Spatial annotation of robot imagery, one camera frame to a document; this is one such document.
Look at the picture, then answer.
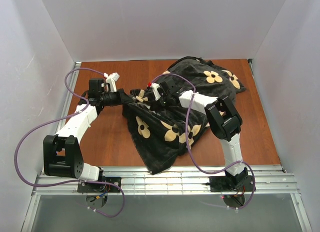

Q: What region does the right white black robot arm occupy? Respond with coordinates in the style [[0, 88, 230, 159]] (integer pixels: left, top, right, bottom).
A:
[[150, 78, 248, 189]]

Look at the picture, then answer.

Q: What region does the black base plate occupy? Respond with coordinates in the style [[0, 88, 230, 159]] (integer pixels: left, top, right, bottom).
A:
[[77, 176, 122, 193], [205, 175, 256, 192]]

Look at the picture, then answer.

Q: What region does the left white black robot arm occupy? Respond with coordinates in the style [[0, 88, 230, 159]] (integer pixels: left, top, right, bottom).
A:
[[43, 73, 133, 181]]

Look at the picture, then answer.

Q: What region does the black floral plush pillowcase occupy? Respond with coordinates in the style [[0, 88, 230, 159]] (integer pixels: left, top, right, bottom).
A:
[[123, 57, 246, 175]]

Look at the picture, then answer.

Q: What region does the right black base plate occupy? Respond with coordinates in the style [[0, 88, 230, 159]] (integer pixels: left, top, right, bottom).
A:
[[205, 175, 256, 192]]

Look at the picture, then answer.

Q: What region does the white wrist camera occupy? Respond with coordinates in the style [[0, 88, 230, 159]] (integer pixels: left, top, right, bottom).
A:
[[147, 83, 162, 101], [103, 72, 120, 92]]

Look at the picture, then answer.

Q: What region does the aluminium rail frame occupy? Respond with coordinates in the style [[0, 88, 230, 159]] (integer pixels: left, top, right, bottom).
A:
[[23, 59, 312, 231]]

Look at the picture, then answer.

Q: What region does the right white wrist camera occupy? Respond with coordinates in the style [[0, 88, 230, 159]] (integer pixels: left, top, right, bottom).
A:
[[147, 83, 162, 101]]

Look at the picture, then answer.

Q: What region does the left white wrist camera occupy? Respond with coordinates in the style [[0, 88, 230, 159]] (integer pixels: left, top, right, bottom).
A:
[[103, 72, 120, 92]]

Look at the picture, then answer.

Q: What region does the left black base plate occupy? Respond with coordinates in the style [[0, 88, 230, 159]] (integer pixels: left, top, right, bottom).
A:
[[77, 176, 122, 193]]

